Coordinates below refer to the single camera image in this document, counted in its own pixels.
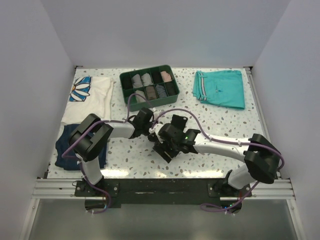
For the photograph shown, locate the black underwear beige waistband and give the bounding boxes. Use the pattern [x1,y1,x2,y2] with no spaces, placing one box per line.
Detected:
[152,142,176,164]

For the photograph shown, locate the navy blue garment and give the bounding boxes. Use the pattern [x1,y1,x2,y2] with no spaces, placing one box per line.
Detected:
[54,123,109,172]

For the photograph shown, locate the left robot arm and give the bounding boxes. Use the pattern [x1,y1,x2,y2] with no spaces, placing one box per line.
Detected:
[69,107,154,196]

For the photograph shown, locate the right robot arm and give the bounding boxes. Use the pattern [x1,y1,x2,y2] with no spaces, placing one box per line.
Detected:
[149,121,281,197]

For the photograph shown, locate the pink rolled underwear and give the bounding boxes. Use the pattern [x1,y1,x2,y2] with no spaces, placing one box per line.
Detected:
[160,71,172,83]

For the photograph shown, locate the beige grey rolled sock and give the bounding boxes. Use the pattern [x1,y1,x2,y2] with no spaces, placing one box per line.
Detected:
[135,90,146,103]

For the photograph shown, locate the brown rolled sock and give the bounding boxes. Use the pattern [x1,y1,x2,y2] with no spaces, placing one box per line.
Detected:
[145,85,157,101]

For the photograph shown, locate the striped rolled sock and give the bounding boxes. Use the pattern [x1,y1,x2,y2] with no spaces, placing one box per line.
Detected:
[155,84,167,98]

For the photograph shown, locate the green divided organizer tray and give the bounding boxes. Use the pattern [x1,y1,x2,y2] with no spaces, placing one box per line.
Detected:
[119,65,180,112]

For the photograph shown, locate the light grey rolled sock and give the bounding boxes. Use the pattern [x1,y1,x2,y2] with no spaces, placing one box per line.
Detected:
[141,73,153,87]

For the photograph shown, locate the black rolled sock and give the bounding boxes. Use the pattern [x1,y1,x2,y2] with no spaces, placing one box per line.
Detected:
[165,81,177,96]

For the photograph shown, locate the white daisy print shirt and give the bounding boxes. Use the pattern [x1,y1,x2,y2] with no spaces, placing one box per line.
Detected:
[61,76,114,125]

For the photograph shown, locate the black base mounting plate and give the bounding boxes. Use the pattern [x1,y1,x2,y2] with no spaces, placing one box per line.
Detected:
[73,178,252,210]

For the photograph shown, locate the teal folded shorts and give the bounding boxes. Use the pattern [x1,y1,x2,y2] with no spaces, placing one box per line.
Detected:
[192,70,245,110]

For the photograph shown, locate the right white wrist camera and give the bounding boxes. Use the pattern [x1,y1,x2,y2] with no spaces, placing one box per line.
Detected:
[149,126,157,134]

